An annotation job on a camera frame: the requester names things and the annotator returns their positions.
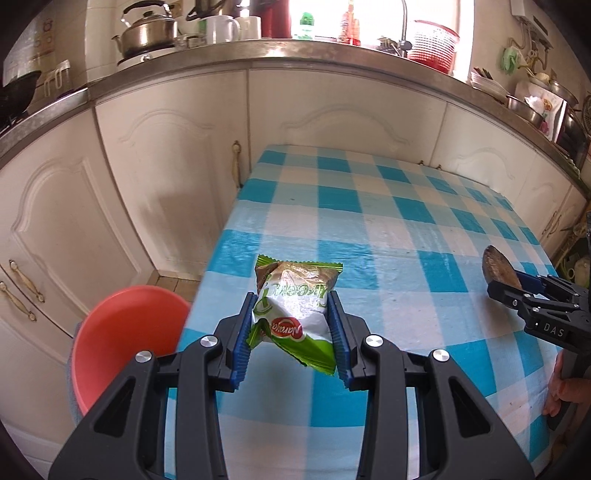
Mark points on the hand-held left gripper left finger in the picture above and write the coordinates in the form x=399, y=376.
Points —
x=242, y=339

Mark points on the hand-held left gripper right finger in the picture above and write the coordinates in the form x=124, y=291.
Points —
x=340, y=344

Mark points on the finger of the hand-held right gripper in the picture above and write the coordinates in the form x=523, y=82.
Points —
x=531, y=280
x=505, y=294

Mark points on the brown oval peel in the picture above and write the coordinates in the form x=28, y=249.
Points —
x=496, y=267

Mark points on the green snack packet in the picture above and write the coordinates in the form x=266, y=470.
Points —
x=295, y=314

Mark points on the coral plastic basin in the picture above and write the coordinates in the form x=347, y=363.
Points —
x=124, y=337

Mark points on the person's right hand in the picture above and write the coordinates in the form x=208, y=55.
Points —
x=561, y=387

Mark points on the cream cabinet door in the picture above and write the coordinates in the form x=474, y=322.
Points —
x=171, y=161
x=78, y=221
x=545, y=184
x=346, y=110
x=27, y=369
x=498, y=152

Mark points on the blue checked tablecloth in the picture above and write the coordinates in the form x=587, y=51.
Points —
x=392, y=221

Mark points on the floral printed box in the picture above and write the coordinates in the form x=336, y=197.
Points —
x=549, y=115

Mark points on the steel bowl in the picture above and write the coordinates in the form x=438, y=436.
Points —
x=524, y=113

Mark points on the steel pot with lid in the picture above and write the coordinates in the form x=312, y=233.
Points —
x=563, y=94

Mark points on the green hanging cloth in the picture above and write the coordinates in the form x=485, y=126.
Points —
x=509, y=59

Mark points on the red plastic basket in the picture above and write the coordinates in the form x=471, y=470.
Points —
x=431, y=46

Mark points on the white water heater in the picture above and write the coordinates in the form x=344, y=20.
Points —
x=531, y=18

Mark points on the steel faucet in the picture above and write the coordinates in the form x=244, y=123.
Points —
x=405, y=44

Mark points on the steel countertop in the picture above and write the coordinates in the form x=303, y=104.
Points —
x=277, y=50

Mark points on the white induction hob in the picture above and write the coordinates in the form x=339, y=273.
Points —
x=138, y=60

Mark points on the glass mug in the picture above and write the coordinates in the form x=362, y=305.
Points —
x=189, y=41

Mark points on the red oil bottle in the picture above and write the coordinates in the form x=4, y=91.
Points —
x=351, y=27

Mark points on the white mug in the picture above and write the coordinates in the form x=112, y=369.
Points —
x=251, y=28
x=221, y=30

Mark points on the steel kettle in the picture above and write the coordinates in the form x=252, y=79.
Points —
x=147, y=37

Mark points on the green capped bottle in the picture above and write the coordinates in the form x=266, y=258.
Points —
x=307, y=27

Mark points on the red thermos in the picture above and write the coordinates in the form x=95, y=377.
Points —
x=276, y=21

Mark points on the black wok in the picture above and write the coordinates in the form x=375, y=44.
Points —
x=21, y=87

